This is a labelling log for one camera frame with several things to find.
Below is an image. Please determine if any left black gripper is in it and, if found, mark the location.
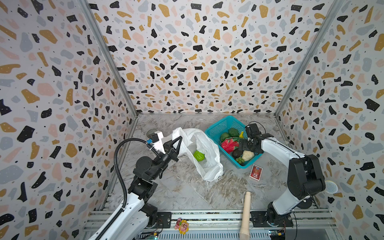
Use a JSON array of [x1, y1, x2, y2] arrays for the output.
[[149, 136, 181, 182]]

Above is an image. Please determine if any cream white fruit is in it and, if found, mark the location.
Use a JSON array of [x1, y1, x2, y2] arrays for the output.
[[242, 151, 255, 162]]

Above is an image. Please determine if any white plastic bag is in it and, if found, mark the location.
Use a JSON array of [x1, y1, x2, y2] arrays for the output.
[[162, 128, 224, 182]]

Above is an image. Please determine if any red dragon fruit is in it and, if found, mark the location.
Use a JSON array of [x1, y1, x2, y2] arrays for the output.
[[221, 138, 240, 154]]

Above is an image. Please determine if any light green round fruit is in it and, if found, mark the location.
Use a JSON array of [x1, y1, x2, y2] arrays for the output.
[[193, 151, 206, 162]]

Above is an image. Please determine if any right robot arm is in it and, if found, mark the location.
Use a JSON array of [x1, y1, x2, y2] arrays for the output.
[[240, 134, 326, 227]]

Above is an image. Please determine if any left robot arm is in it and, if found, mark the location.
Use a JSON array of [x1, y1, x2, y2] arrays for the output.
[[90, 136, 183, 240]]

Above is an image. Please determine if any green grapes bunch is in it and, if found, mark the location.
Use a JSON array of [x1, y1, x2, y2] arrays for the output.
[[236, 157, 246, 166]]

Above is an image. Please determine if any dark green avocado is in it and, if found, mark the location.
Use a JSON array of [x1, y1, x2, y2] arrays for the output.
[[228, 128, 240, 137]]

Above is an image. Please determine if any red card box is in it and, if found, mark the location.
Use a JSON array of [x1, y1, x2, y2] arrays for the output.
[[250, 165, 263, 181]]

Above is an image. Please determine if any green lime fruit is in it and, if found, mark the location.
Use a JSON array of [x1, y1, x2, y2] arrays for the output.
[[220, 132, 231, 143]]

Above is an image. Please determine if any teal plastic basket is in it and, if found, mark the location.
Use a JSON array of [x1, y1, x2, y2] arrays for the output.
[[205, 116, 261, 169]]

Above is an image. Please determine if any pink yellow flower toy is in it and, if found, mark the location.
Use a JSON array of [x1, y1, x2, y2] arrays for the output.
[[174, 218, 189, 235]]

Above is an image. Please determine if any white mesh strainer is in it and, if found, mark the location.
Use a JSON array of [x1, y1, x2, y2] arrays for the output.
[[325, 180, 339, 194]]

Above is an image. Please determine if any beige wooden rolling pin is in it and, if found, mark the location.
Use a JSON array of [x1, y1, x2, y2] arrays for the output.
[[239, 192, 251, 240]]

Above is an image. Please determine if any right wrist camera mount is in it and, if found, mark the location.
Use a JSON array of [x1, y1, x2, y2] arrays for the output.
[[245, 122, 262, 140]]

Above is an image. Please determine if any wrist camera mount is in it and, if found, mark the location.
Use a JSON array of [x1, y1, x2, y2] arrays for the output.
[[147, 131, 165, 154], [245, 122, 262, 140]]

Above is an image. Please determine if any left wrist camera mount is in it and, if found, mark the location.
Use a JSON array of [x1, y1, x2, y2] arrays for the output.
[[147, 131, 165, 154]]

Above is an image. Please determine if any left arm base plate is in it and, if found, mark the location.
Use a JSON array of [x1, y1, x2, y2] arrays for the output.
[[131, 211, 172, 231]]

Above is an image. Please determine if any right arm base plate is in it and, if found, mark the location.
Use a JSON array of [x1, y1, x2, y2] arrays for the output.
[[250, 211, 294, 228]]

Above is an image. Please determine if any left black corrugated cable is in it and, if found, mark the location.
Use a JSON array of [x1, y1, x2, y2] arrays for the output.
[[95, 137, 157, 240]]

